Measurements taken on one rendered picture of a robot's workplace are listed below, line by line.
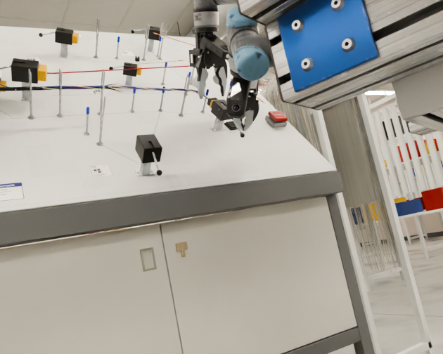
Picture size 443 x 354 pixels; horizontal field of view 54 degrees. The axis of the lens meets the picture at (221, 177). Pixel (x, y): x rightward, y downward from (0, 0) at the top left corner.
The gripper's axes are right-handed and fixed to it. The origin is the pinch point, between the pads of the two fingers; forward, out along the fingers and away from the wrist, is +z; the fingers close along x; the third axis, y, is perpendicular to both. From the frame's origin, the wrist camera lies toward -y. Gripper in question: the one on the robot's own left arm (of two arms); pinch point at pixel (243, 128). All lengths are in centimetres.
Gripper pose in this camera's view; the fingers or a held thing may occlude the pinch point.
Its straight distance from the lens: 128.0
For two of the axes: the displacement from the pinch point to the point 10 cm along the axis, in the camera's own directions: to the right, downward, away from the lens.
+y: 1.7, -7.4, 6.5
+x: -9.8, -0.9, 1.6
